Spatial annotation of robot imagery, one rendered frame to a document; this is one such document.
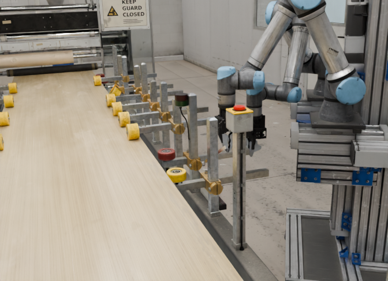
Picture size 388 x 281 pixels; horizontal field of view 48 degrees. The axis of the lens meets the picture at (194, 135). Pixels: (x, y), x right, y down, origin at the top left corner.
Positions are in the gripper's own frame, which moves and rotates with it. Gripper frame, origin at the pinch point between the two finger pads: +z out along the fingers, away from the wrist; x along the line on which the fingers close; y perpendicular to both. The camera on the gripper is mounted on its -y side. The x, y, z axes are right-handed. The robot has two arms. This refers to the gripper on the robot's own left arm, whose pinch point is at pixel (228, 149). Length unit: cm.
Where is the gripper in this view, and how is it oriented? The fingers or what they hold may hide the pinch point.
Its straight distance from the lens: 188.7
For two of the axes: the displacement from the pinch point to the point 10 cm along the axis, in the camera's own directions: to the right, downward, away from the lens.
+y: -3.2, -2.9, 9.0
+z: 0.3, 9.5, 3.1
